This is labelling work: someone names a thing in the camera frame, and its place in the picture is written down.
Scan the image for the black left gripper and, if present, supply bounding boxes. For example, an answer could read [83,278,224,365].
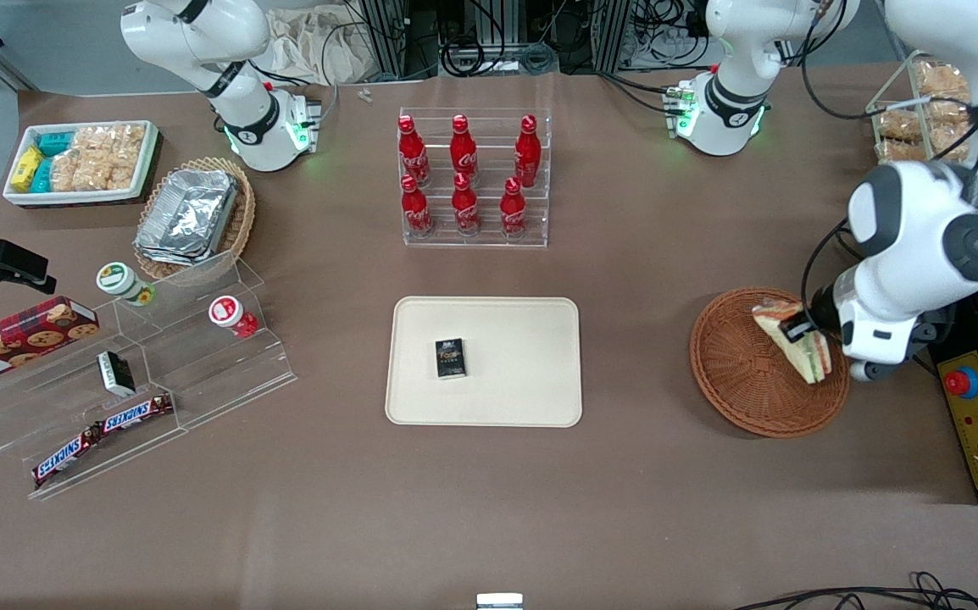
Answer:
[781,283,848,343]

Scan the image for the triangular sandwich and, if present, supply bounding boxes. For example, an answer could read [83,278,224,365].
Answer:
[752,298,834,385]

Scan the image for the round brown wicker basket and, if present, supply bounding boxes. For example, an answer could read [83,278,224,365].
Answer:
[690,287,851,439]

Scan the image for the oval light wicker basket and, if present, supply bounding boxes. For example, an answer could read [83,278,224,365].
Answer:
[135,157,257,281]

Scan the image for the beige plastic tray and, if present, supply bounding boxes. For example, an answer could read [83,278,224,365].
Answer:
[385,296,583,428]

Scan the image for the red cookie box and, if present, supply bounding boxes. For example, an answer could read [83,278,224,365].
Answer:
[0,297,101,389]

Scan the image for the white plastic crate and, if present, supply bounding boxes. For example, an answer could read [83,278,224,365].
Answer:
[3,120,160,208]

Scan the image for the green lid yogurt cup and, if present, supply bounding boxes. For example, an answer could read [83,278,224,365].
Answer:
[97,263,157,308]

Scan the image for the yellow snack pack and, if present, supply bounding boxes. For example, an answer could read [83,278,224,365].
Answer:
[10,146,46,192]

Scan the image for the clear bag rice crackers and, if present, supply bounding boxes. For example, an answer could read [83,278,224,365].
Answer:
[48,125,147,192]

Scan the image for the small black white box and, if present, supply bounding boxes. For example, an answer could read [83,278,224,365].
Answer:
[97,351,136,397]

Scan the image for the stacked aluminium foil trays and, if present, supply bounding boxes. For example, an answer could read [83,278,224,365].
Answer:
[134,169,241,267]

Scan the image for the snickers chocolate bar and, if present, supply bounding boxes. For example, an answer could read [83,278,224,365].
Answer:
[99,393,175,435]
[31,424,105,488]

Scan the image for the wrapped bread pack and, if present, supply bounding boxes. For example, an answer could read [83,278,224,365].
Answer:
[874,107,924,141]
[874,139,922,165]
[916,59,973,128]

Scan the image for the red lid yogurt cup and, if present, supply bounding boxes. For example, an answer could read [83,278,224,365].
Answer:
[208,295,259,340]

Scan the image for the clear acrylic stepped display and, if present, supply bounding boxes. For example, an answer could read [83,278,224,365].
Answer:
[0,250,299,501]

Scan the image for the red cola bottle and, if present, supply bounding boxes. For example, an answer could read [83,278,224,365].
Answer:
[452,173,482,236]
[400,175,433,237]
[514,115,542,189]
[398,115,431,187]
[450,115,479,180]
[500,177,528,239]

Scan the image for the clear acrylic bottle rack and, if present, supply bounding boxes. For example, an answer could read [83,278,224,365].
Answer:
[398,107,552,248]

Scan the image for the small black box gold print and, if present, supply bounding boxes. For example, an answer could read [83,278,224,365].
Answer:
[435,339,468,380]

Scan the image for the beige cloth bag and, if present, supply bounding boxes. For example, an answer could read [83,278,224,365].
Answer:
[267,7,375,86]

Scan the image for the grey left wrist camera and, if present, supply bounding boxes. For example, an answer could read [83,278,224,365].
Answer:
[847,358,902,384]

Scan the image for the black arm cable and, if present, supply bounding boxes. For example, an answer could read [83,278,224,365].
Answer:
[799,0,978,316]

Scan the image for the black floor cable bundle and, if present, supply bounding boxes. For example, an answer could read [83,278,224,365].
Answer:
[733,571,978,610]

